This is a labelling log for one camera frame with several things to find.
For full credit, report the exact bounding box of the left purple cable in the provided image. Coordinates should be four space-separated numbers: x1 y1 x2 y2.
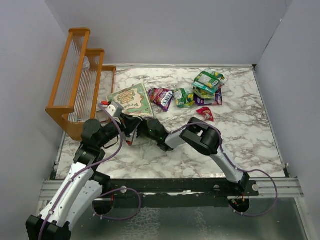
37 101 142 240

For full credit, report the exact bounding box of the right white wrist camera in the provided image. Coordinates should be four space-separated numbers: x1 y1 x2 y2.
126 130 140 147

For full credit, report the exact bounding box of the purple berries candy packet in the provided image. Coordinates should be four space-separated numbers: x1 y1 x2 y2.
147 87 173 112

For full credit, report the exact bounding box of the orange wooden rack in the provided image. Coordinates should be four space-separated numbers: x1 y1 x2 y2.
45 27 117 141

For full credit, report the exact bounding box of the green paper bag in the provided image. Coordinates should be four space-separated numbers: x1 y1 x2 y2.
106 83 155 118

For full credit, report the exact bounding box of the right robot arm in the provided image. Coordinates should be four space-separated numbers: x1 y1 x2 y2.
137 117 250 196

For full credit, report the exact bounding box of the purple snack packet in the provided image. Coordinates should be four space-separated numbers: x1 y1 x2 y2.
194 89 223 106

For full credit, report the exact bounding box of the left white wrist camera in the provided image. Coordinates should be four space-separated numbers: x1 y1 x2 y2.
98 101 124 118

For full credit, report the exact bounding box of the small red candy packet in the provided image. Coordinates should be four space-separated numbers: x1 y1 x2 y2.
196 107 214 122

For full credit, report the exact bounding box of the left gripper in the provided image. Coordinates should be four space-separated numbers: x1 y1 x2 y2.
98 112 144 148

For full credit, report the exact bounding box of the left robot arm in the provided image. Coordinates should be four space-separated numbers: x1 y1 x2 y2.
26 113 143 240

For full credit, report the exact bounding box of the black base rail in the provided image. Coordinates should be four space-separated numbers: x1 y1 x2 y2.
93 178 259 209

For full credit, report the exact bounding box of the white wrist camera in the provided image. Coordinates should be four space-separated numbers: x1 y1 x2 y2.
98 101 124 118
126 130 140 147

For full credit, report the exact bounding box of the teal snack packet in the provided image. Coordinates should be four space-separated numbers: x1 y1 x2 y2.
192 80 224 94

